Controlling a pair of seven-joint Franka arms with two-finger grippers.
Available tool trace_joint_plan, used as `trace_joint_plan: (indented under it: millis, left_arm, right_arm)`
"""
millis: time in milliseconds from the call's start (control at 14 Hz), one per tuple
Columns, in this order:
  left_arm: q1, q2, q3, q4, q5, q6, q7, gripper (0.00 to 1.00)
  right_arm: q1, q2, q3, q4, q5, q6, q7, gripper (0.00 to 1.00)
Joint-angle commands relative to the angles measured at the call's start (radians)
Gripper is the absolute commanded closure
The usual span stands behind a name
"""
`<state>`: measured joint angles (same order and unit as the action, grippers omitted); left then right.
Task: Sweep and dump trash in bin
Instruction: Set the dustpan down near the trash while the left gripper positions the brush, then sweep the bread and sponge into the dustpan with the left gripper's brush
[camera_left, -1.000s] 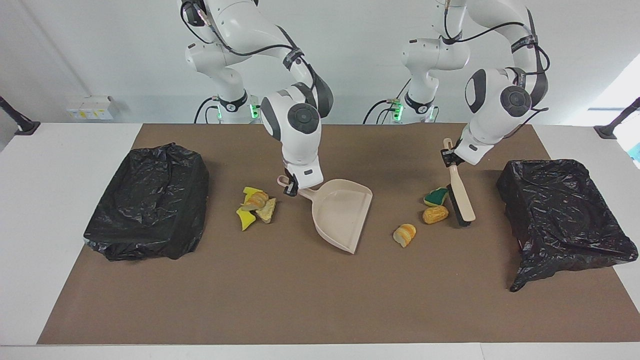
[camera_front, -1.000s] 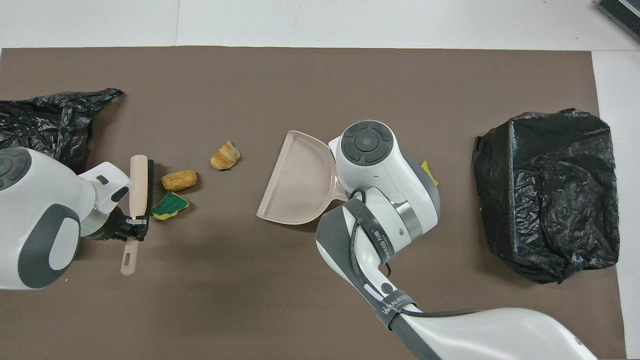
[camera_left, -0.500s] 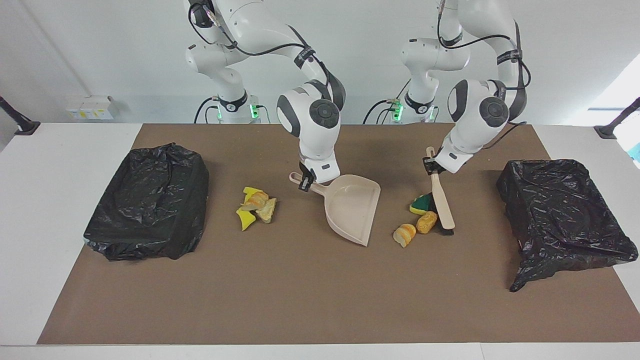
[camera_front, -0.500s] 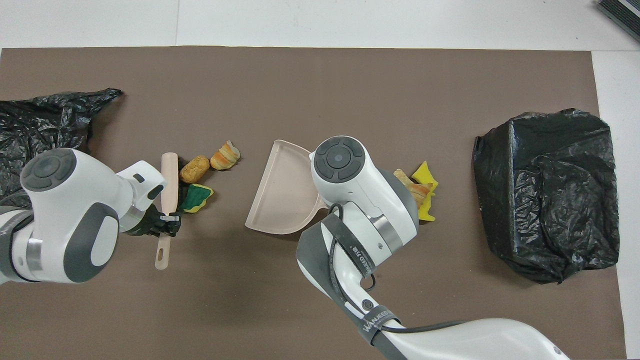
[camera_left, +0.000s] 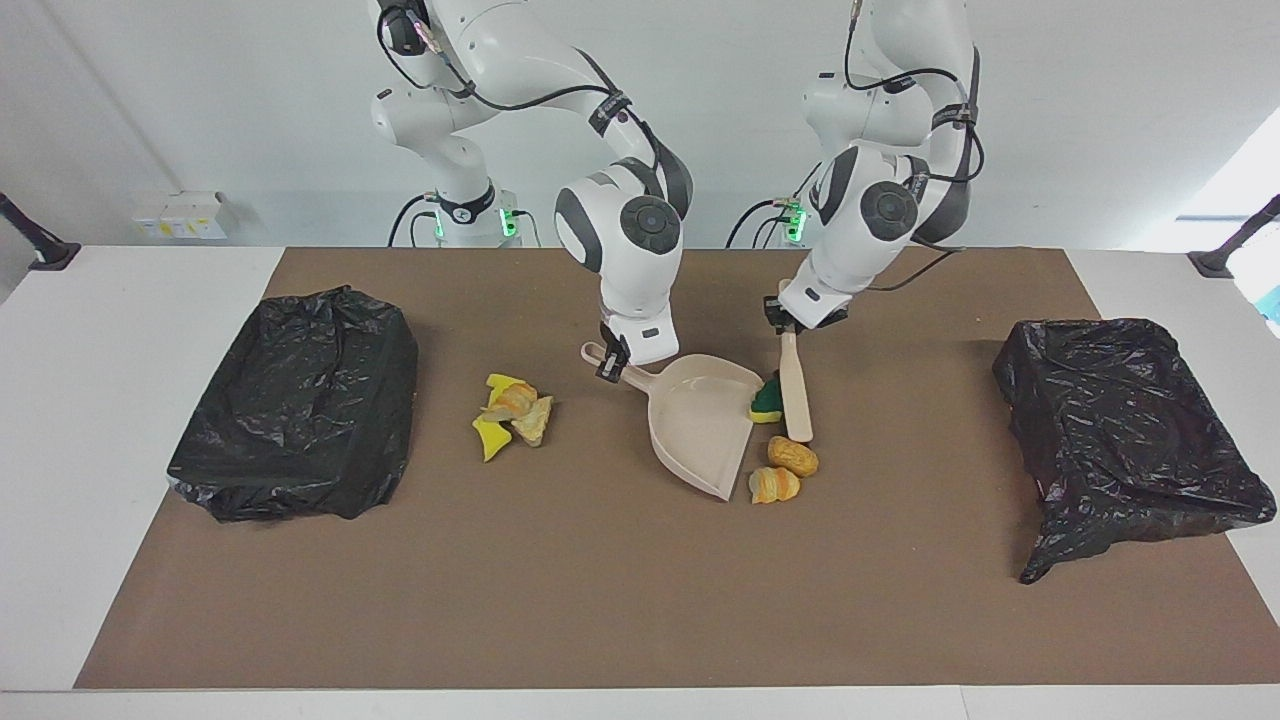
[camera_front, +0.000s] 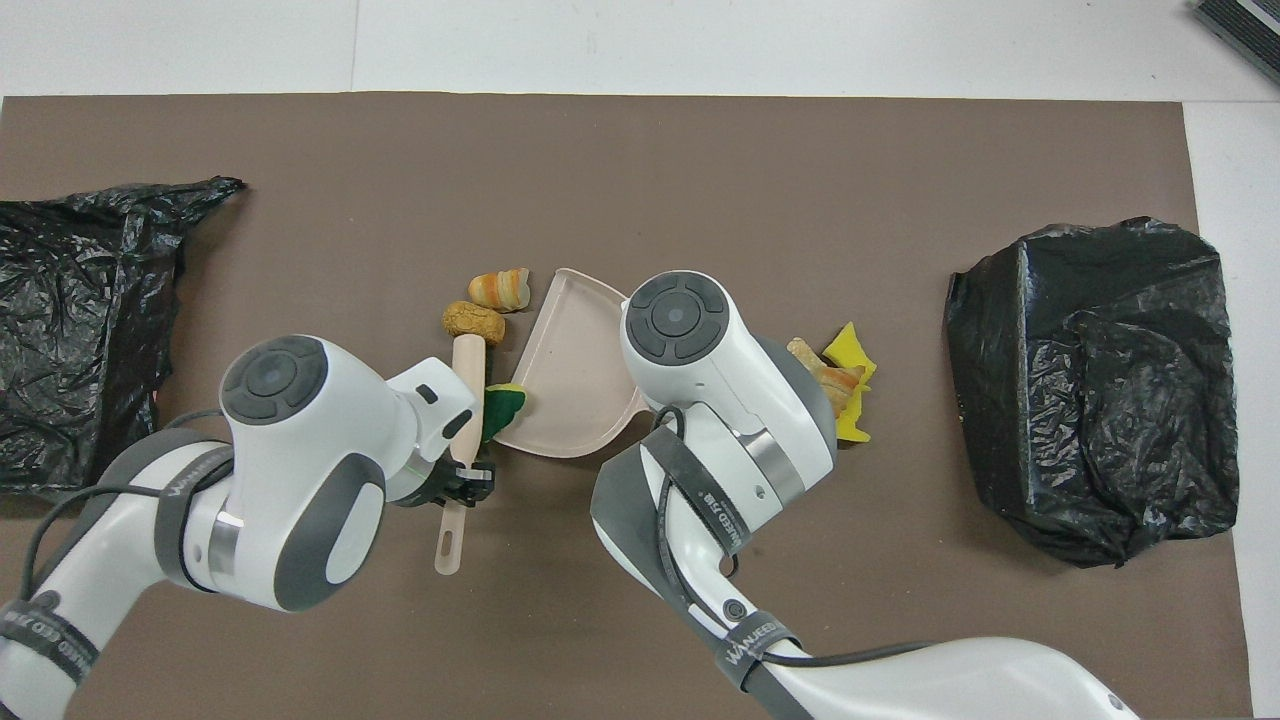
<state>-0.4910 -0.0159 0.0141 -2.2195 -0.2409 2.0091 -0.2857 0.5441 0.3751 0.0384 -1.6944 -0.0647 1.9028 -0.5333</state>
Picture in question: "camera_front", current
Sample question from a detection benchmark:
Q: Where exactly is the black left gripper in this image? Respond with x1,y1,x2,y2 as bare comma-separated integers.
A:
398,462,496,509

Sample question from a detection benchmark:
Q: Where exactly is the green and yellow sponge piece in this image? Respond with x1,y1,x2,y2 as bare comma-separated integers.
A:
482,383,528,446

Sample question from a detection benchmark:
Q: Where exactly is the beige hand brush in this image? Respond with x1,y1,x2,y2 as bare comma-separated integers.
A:
434,335,491,576

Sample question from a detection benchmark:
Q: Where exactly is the beige plastic dustpan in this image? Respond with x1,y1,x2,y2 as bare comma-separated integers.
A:
493,267,651,460

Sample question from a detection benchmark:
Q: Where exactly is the brown bread bun toy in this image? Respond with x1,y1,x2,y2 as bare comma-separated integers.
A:
442,301,507,346

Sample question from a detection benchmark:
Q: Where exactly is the orange striped croissant toy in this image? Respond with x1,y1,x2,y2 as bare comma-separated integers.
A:
467,268,531,314

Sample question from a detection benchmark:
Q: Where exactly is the orange striped bread chunk toy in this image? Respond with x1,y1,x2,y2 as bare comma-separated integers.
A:
815,365,867,421

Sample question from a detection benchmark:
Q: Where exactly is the yellow sponge piece green-backed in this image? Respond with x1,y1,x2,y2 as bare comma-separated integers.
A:
835,385,873,444

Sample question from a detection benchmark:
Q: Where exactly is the left black garbage bag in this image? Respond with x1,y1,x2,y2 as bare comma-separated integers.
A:
0,176,247,501

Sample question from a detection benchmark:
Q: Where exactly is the black garbage bag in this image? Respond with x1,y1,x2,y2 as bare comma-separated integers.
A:
0,176,247,501
943,216,1241,570

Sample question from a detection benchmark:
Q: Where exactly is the brown paper table mat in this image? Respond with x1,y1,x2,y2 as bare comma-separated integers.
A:
0,93,1256,720

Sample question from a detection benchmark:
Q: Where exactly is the right black garbage bag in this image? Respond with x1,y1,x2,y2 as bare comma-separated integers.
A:
943,216,1241,570

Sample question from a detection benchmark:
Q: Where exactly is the dark grey ribbed object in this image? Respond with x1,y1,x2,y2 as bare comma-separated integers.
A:
1193,0,1280,86

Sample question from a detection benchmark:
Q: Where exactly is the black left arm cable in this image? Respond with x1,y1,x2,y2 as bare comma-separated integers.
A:
18,408,236,611

